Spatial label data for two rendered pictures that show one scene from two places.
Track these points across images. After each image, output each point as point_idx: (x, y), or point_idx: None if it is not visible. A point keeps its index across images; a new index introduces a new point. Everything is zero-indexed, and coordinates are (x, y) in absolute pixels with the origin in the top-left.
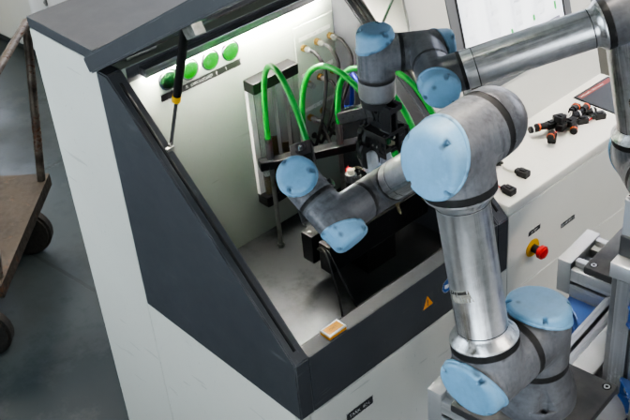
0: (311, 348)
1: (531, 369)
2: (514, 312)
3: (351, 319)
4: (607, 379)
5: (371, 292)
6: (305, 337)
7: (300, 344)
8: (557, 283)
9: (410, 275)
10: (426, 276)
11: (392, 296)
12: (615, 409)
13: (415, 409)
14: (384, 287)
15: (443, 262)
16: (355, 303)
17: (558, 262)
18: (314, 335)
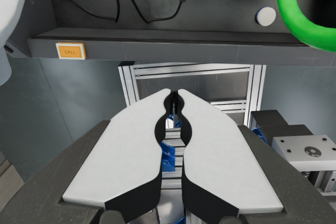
0: (40, 50)
1: None
2: None
3: (99, 50)
4: (186, 217)
5: None
6: None
7: None
8: (275, 142)
9: (199, 49)
10: (210, 63)
11: (157, 59)
12: (173, 219)
13: None
14: (164, 40)
15: (242, 63)
16: (139, 13)
17: (287, 159)
18: None
